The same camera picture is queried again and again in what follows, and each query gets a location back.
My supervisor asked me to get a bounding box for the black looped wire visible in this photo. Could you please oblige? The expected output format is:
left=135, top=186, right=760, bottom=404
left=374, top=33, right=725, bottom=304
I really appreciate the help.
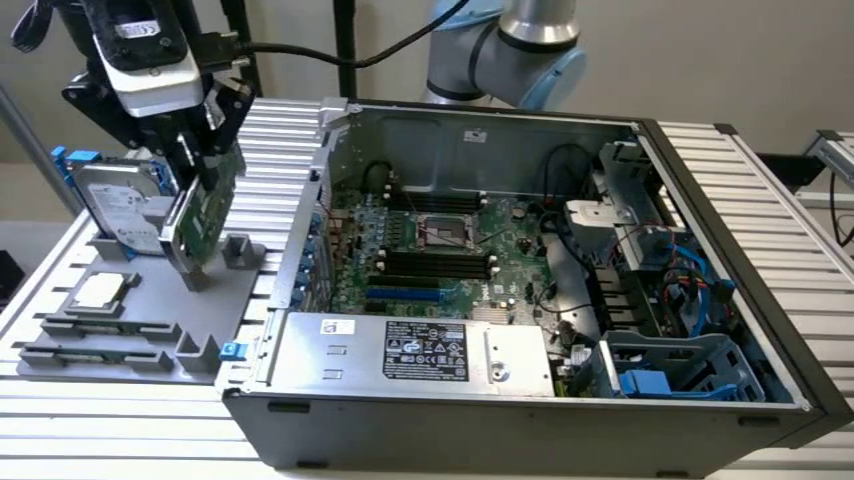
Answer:
left=541, top=143, right=594, bottom=207

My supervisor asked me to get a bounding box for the black thin pole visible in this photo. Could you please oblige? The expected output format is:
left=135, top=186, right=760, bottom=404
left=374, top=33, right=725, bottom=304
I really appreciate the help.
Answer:
left=223, top=0, right=266, bottom=97

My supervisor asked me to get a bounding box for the open black PC case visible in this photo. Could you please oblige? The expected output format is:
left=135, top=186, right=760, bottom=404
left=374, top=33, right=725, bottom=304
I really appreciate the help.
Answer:
left=219, top=96, right=837, bottom=472

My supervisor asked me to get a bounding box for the gray parts rack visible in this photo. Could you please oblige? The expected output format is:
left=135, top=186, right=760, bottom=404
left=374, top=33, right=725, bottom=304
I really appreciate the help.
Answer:
left=15, top=233, right=285, bottom=386

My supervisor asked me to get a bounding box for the blue expansion slot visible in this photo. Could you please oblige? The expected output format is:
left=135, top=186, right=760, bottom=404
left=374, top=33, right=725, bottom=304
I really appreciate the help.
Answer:
left=365, top=286, right=445, bottom=304

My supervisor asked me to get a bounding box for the green GPU card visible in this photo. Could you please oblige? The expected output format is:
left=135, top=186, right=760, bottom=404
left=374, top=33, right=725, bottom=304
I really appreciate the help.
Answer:
left=158, top=144, right=249, bottom=277

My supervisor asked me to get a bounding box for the black box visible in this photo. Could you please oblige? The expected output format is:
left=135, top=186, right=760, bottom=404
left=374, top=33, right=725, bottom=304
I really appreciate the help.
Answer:
left=0, top=249, right=27, bottom=302

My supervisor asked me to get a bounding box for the silver hard disk blue bracket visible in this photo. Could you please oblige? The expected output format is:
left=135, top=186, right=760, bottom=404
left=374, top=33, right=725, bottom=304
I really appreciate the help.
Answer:
left=51, top=145, right=183, bottom=257

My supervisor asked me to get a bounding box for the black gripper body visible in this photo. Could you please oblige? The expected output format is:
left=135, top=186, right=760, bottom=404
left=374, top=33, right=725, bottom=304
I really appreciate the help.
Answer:
left=138, top=88, right=222, bottom=152

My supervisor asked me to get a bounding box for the black camera cable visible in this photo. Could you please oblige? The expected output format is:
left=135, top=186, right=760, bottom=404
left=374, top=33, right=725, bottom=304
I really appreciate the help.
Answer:
left=199, top=0, right=473, bottom=74

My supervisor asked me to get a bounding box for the blue plastic disk bay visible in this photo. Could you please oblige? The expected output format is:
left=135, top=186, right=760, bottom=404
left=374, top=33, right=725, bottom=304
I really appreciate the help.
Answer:
left=598, top=331, right=764, bottom=402

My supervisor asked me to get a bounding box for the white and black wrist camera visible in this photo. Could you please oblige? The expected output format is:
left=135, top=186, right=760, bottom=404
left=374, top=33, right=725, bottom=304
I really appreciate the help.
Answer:
left=90, top=9, right=206, bottom=119

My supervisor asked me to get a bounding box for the black RAM slot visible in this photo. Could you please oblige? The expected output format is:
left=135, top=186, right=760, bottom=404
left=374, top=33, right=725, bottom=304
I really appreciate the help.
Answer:
left=385, top=249, right=501, bottom=262
left=383, top=262, right=499, bottom=275
left=385, top=256, right=501, bottom=269
left=383, top=269, right=499, bottom=282

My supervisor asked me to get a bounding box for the black vertical pole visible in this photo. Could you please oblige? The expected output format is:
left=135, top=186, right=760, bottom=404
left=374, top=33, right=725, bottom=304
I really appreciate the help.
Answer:
left=334, top=0, right=363, bottom=99

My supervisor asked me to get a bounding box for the metal drive cage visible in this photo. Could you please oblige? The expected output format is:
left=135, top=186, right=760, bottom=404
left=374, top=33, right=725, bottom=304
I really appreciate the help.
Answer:
left=563, top=198, right=673, bottom=272

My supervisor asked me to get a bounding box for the black fan shroud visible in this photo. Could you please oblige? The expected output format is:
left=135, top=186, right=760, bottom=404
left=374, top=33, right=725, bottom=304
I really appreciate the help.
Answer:
left=586, top=263, right=664, bottom=337

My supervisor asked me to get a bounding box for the green RAM stick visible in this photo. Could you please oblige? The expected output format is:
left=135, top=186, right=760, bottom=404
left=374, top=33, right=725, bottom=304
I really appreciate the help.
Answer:
left=40, top=319, right=176, bottom=337

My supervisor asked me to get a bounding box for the green motherboard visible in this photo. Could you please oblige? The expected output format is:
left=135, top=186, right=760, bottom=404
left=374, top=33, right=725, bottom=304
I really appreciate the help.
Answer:
left=325, top=192, right=559, bottom=322

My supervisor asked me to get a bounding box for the dark coiled cable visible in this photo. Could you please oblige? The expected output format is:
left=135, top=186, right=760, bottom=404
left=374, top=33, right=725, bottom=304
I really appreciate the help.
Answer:
left=8, top=0, right=52, bottom=54

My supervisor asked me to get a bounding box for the blue data wire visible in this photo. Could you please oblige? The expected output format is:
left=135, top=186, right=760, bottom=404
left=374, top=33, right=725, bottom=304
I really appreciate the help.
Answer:
left=657, top=238, right=740, bottom=346

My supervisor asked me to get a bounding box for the silver CPU chip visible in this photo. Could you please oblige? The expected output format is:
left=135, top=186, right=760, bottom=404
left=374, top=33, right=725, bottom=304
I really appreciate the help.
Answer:
left=62, top=272, right=143, bottom=316

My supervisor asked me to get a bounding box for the black expansion slot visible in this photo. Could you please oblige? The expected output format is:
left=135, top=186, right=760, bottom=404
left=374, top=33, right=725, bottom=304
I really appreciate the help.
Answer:
left=366, top=274, right=443, bottom=290

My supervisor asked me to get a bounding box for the silver power supply unit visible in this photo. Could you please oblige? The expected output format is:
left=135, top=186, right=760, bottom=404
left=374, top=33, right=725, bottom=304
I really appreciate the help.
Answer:
left=265, top=311, right=558, bottom=400

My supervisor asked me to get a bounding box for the CPU socket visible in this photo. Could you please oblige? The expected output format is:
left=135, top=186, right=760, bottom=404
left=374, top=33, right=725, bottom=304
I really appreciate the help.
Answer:
left=413, top=211, right=481, bottom=252

